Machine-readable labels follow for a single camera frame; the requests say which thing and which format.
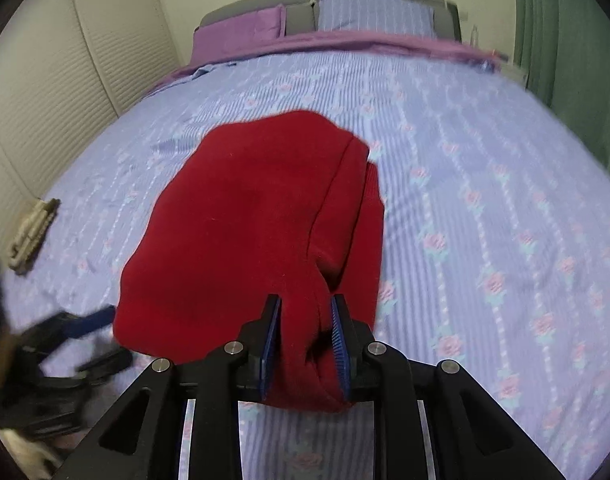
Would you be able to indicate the purple bed sheet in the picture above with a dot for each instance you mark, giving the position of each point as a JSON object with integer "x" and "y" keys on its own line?
{"x": 365, "y": 40}

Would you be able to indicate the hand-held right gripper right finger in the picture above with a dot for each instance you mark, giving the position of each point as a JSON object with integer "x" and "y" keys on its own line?
{"x": 341, "y": 345}

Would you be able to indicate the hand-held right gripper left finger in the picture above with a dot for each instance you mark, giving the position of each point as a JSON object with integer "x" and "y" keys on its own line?
{"x": 270, "y": 345}

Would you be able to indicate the purple pillow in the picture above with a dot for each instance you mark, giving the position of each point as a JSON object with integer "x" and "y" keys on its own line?
{"x": 240, "y": 30}

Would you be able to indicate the folded beige brown clothes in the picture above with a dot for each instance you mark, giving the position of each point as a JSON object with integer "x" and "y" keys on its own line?
{"x": 32, "y": 235}

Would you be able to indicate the red cartoon print sweater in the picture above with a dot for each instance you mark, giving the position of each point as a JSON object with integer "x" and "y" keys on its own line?
{"x": 235, "y": 220}

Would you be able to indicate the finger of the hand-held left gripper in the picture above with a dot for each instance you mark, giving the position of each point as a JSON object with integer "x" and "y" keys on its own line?
{"x": 92, "y": 321}
{"x": 105, "y": 362}

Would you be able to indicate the blue striped pillow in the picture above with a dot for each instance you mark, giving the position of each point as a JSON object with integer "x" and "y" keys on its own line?
{"x": 375, "y": 12}

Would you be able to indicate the grey padded headboard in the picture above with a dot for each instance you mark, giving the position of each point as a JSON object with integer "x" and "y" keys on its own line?
{"x": 300, "y": 2}

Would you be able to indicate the white louvered wardrobe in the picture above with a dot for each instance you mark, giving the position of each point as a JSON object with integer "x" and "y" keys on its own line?
{"x": 50, "y": 85}

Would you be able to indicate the green curtain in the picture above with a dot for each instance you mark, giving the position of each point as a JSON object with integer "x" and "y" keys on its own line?
{"x": 570, "y": 35}

